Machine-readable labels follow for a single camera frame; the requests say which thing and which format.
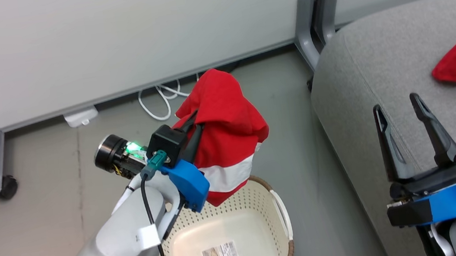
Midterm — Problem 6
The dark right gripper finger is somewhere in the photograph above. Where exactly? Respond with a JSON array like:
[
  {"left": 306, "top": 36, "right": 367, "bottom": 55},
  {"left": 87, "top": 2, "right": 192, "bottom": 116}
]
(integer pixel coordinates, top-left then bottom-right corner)
[
  {"left": 409, "top": 88, "right": 456, "bottom": 171},
  {"left": 372, "top": 101, "right": 410, "bottom": 184}
]

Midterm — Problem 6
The blue-covered right gripper body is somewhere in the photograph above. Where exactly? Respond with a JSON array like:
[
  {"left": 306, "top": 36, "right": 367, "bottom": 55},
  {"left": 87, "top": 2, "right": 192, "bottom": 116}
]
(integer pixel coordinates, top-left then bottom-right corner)
[{"left": 382, "top": 161, "right": 456, "bottom": 230}]

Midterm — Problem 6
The white coiled cable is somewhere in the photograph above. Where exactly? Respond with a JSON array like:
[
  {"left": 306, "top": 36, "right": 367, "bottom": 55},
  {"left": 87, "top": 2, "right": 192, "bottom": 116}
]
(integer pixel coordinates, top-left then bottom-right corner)
[{"left": 136, "top": 74, "right": 204, "bottom": 124}]

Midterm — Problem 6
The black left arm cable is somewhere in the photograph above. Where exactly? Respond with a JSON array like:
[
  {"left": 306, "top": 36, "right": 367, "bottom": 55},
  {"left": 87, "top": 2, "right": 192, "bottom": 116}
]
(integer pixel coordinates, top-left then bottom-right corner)
[{"left": 138, "top": 171, "right": 175, "bottom": 256}]

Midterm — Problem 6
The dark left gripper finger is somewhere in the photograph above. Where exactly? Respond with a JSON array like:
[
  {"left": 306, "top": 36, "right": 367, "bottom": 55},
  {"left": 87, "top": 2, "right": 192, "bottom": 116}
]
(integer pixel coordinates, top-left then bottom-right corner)
[
  {"left": 171, "top": 109, "right": 202, "bottom": 136},
  {"left": 179, "top": 123, "right": 209, "bottom": 165}
]

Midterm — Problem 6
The white perforated laundry basket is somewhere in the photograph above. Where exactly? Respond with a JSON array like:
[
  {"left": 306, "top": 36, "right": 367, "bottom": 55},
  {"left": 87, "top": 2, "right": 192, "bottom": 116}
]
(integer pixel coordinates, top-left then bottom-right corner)
[{"left": 139, "top": 171, "right": 297, "bottom": 256}]

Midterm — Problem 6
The grey partition foot post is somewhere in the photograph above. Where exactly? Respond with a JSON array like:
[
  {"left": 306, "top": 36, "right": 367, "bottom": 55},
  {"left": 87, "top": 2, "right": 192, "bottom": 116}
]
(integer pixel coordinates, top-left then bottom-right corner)
[
  {"left": 289, "top": 0, "right": 328, "bottom": 73},
  {"left": 318, "top": 0, "right": 347, "bottom": 45}
]

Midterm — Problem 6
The grey fabric sofa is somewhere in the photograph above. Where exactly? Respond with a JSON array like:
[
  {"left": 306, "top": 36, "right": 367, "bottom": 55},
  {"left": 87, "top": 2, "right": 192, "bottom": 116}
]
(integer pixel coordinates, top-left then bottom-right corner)
[{"left": 299, "top": 0, "right": 456, "bottom": 256}]

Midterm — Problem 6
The white cable label tag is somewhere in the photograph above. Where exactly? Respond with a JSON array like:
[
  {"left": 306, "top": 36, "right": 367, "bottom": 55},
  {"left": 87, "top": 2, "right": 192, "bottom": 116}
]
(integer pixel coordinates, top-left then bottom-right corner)
[{"left": 137, "top": 224, "right": 162, "bottom": 250}]

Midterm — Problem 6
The blue-covered left gripper body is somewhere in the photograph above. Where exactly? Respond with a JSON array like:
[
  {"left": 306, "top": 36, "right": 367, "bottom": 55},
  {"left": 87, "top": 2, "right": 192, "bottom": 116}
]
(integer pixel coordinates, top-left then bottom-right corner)
[{"left": 158, "top": 155, "right": 214, "bottom": 218}]

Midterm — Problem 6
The teal left camera cable plug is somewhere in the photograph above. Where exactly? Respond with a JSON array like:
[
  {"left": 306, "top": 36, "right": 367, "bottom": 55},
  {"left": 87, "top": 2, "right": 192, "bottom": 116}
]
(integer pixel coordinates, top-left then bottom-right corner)
[{"left": 138, "top": 149, "right": 172, "bottom": 182}]

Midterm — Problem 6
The wide white partition panel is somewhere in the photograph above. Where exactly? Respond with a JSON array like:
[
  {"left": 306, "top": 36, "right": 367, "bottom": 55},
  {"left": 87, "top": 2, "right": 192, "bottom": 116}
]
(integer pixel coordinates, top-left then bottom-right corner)
[{"left": 0, "top": 0, "right": 337, "bottom": 133}]

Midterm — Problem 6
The white power adapter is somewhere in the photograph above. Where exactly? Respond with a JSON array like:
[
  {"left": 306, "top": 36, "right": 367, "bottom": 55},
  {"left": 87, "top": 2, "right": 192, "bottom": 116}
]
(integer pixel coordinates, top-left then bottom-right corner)
[{"left": 62, "top": 105, "right": 101, "bottom": 130}]

